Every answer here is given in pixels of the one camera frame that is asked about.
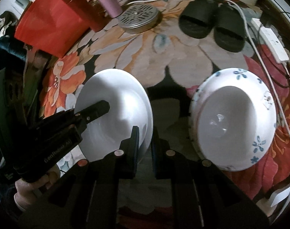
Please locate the white power strip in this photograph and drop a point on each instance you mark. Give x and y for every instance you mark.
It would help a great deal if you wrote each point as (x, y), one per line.
(272, 41)

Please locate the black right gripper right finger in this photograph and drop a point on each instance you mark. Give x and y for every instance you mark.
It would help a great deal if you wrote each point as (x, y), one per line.
(160, 160)

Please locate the white bowl front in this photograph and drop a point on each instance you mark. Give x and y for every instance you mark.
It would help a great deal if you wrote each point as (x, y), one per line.
(129, 106)

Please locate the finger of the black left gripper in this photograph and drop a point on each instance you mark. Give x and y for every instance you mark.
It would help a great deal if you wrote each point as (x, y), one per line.
(93, 112)

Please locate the round metal perforated tin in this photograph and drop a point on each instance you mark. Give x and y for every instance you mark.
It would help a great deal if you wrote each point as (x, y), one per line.
(139, 18)

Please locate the floral rug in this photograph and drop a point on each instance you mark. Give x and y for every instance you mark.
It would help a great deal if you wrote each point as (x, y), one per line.
(170, 66)

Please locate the white paper sheet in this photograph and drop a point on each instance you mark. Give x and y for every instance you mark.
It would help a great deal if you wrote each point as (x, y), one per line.
(279, 195)

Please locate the black slipper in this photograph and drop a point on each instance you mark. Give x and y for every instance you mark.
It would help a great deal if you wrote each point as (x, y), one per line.
(229, 31)
(198, 18)

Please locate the left hand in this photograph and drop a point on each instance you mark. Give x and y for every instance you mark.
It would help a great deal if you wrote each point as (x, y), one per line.
(27, 193)

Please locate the black slipper left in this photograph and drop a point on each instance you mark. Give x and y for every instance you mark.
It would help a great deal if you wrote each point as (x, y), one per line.
(198, 18)

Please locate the bear plate blue rim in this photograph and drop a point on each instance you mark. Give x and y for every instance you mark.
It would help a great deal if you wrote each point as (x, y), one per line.
(232, 119)

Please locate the dark red cylinder can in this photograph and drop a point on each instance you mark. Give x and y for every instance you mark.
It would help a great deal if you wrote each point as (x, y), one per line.
(93, 14)

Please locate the black slipper right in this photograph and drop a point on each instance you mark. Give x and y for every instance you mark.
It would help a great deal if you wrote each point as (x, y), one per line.
(229, 31)

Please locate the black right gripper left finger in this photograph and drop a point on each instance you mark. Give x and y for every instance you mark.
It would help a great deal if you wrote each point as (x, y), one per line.
(128, 160)

